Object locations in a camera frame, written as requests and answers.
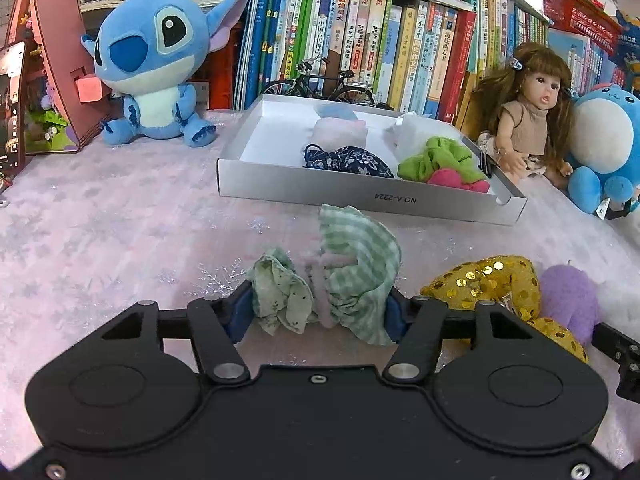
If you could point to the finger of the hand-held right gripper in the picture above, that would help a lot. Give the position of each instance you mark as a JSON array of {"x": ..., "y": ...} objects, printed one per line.
[{"x": 620, "y": 355}]

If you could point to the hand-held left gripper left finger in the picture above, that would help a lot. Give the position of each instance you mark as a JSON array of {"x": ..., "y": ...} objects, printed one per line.
[{"x": 240, "y": 312}]

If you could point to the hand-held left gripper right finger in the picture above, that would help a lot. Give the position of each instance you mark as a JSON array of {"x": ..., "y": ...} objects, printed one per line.
[{"x": 397, "y": 316}]

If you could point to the green checkered cloth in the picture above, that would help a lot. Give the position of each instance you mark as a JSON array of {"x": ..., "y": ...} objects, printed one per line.
[{"x": 350, "y": 270}]

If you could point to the white cardboard box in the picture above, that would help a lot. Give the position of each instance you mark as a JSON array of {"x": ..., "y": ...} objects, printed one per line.
[{"x": 310, "y": 187}]

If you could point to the white scrunchie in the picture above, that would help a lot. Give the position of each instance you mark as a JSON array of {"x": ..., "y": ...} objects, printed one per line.
[{"x": 407, "y": 132}]

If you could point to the pale pink soft pad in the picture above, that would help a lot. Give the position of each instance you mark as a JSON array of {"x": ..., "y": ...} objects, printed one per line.
[{"x": 340, "y": 132}]

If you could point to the light blue soft pad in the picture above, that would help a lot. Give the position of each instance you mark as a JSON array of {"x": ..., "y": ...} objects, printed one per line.
[{"x": 336, "y": 111}]

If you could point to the purple plush toy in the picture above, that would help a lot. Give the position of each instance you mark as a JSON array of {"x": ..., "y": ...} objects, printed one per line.
[{"x": 570, "y": 300}]

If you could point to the gold sequin scrunchie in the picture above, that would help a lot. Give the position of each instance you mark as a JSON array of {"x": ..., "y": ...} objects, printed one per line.
[{"x": 500, "y": 280}]

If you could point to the green and pink scrunchie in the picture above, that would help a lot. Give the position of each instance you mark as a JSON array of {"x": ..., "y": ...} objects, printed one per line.
[{"x": 440, "y": 162}]

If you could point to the dark blue floral scrunchie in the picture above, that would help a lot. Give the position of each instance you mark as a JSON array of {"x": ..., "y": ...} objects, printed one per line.
[{"x": 350, "y": 160}]

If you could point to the black binder clip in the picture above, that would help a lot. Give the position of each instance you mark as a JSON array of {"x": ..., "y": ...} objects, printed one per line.
[{"x": 486, "y": 165}]

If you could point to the round blue and white plush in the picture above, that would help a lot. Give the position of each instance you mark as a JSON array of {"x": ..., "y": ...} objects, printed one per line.
[{"x": 605, "y": 135}]

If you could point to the brown-haired baby doll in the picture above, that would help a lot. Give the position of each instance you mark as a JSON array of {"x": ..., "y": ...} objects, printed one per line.
[{"x": 530, "y": 115}]

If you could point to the black model bicycle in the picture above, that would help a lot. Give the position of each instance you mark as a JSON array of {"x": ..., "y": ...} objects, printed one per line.
[{"x": 320, "y": 82}]

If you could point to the blue alien plush toy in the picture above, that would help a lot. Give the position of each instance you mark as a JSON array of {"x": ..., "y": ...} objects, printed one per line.
[{"x": 150, "y": 60}]

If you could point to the row of upright books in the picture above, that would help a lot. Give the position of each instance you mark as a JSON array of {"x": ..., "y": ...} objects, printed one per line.
[{"x": 390, "y": 35}]

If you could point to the row of blue spine books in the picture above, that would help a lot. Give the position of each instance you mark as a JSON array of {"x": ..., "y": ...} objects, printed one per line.
[{"x": 585, "y": 65}]

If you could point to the blue toy box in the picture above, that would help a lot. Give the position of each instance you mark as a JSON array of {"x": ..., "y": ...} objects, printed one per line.
[{"x": 629, "y": 50}]

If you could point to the pink wooden miniature house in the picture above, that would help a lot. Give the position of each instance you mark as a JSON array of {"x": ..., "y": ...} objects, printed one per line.
[{"x": 60, "y": 60}]

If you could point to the red plastic basket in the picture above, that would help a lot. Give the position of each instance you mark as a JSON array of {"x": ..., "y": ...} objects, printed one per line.
[{"x": 580, "y": 17}]

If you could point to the grey grid board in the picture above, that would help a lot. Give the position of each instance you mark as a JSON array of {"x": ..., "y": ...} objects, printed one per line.
[{"x": 7, "y": 15}]

